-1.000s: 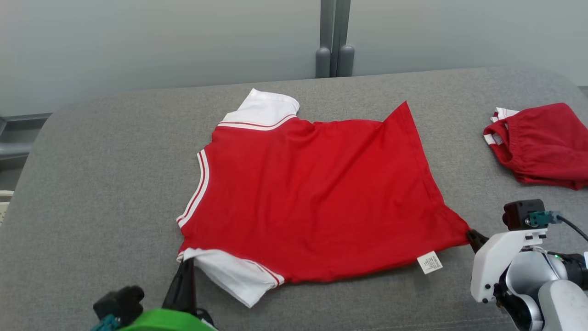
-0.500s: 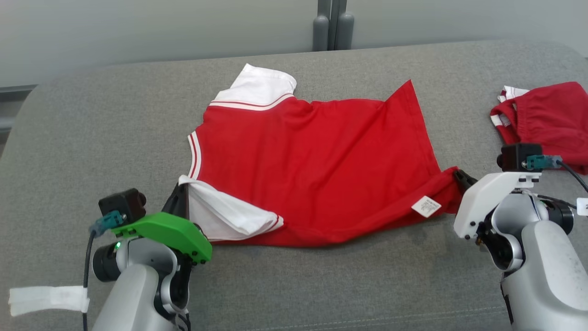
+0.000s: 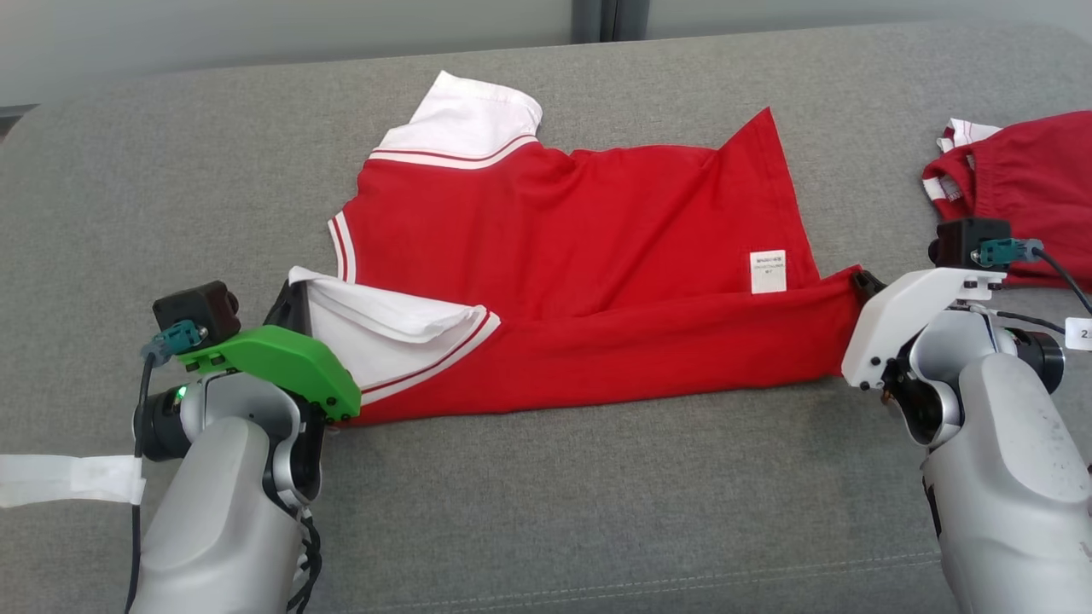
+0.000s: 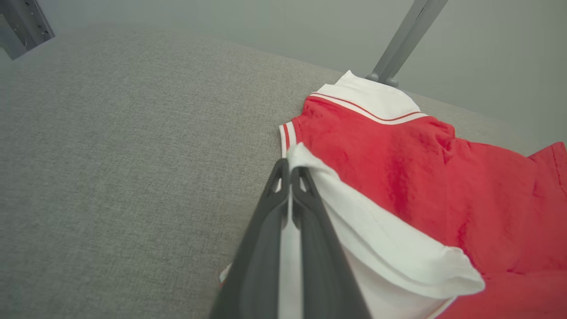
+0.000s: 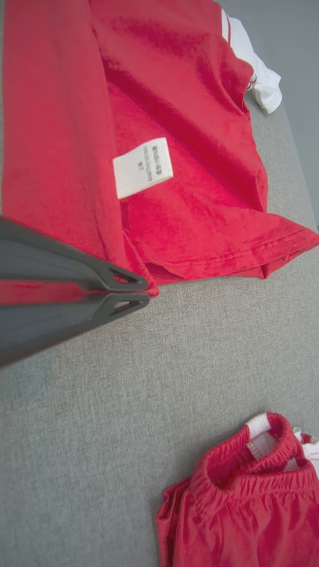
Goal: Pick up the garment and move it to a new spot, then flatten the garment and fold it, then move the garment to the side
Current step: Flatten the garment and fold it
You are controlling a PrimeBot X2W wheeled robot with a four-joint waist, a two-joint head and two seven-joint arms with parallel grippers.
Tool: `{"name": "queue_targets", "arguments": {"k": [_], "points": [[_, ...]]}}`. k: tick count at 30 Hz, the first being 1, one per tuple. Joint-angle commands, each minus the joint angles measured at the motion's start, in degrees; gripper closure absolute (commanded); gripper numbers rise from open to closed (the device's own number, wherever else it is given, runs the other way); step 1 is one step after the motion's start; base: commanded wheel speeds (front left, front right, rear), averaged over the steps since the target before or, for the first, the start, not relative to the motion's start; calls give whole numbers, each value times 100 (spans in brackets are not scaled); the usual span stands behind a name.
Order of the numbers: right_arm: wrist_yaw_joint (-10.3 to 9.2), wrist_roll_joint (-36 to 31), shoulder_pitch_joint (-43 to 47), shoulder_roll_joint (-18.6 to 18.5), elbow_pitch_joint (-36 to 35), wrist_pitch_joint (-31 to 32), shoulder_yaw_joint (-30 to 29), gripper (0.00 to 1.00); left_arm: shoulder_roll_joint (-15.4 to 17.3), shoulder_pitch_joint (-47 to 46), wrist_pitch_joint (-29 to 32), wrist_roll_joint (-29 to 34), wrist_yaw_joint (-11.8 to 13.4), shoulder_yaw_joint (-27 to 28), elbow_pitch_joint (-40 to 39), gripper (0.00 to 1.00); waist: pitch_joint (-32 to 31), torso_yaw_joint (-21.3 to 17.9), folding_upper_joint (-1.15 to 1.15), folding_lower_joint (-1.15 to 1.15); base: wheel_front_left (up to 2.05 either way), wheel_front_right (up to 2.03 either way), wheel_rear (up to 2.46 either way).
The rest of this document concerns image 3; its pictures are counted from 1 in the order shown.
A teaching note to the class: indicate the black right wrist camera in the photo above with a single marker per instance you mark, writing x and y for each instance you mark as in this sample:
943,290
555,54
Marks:
968,240

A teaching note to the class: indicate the white tape strip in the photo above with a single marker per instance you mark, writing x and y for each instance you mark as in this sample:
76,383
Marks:
68,479

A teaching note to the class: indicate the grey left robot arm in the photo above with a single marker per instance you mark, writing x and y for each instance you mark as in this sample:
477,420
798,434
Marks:
222,512

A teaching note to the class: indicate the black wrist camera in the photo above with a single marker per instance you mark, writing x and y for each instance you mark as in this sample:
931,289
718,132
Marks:
196,309
968,240

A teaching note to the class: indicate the red shorts number 23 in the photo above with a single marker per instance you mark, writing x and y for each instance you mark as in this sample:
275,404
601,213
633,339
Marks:
1024,179

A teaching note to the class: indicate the grey metal double frame post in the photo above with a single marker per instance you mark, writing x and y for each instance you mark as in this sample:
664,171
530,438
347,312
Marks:
607,19

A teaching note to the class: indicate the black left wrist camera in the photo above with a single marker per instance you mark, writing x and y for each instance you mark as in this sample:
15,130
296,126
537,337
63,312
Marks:
196,309

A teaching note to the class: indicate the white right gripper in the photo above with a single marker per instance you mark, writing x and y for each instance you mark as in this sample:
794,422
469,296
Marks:
896,315

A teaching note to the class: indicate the red and white t-shirt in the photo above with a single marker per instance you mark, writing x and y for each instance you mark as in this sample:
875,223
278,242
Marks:
580,256

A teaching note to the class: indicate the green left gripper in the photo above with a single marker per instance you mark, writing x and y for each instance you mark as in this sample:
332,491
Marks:
273,358

